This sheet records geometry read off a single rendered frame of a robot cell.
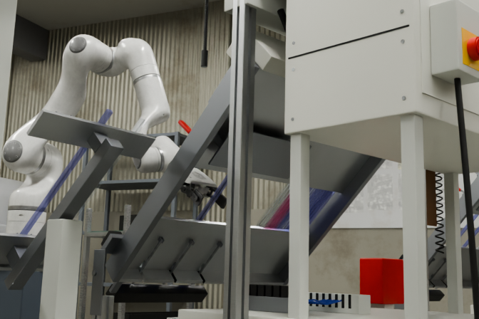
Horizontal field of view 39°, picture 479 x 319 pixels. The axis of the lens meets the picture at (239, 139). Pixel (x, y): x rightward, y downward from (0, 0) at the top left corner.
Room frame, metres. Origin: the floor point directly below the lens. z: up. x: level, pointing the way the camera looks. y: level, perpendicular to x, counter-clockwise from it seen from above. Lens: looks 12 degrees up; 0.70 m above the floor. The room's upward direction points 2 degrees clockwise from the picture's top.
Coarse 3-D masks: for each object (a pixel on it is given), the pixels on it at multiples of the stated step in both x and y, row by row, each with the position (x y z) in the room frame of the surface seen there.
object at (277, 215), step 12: (288, 192) 2.01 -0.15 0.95; (312, 192) 2.08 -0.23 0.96; (324, 192) 2.11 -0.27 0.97; (276, 204) 2.03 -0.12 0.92; (288, 204) 2.06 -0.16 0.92; (312, 204) 2.13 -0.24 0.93; (324, 204) 2.16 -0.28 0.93; (264, 216) 2.05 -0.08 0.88; (276, 216) 2.08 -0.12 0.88; (288, 216) 2.11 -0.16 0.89; (312, 216) 2.18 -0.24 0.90; (276, 228) 2.13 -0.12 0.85; (288, 228) 2.16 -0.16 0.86
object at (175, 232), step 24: (168, 216) 1.83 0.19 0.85; (168, 240) 1.89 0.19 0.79; (192, 240) 1.94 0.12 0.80; (216, 240) 2.00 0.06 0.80; (264, 240) 2.13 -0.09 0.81; (288, 240) 2.20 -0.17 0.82; (168, 264) 1.98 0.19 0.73; (192, 264) 2.04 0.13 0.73; (216, 264) 2.10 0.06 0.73; (264, 264) 2.24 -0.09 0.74
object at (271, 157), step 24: (264, 72) 1.56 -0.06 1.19; (264, 96) 1.63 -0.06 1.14; (264, 120) 1.70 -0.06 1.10; (216, 144) 1.68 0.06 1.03; (264, 144) 1.71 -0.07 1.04; (288, 144) 1.76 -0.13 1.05; (312, 144) 1.87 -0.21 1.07; (216, 168) 1.75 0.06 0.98; (264, 168) 1.79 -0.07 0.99; (288, 168) 1.84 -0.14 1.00; (312, 168) 1.96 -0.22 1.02; (336, 168) 2.02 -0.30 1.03; (360, 168) 2.08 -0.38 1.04
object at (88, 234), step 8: (128, 208) 3.98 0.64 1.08; (88, 216) 4.28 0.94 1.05; (128, 216) 3.98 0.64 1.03; (88, 224) 4.28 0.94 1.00; (128, 224) 3.98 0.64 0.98; (88, 232) 4.26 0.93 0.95; (96, 232) 4.19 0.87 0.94; (104, 232) 4.13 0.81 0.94; (88, 240) 4.29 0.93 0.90; (88, 248) 4.29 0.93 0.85; (88, 256) 4.29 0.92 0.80; (80, 296) 4.29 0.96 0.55; (80, 304) 4.28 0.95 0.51; (120, 304) 3.98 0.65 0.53; (80, 312) 4.28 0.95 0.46; (120, 312) 3.97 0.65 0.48
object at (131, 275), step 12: (132, 276) 1.88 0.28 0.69; (144, 276) 1.91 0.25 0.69; (156, 276) 1.94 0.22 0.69; (168, 276) 1.97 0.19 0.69; (180, 276) 2.01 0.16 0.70; (192, 276) 2.04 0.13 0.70; (204, 276) 2.07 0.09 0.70; (216, 276) 2.11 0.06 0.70; (252, 276) 2.23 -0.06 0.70; (264, 276) 2.27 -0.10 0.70; (276, 276) 2.31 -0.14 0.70
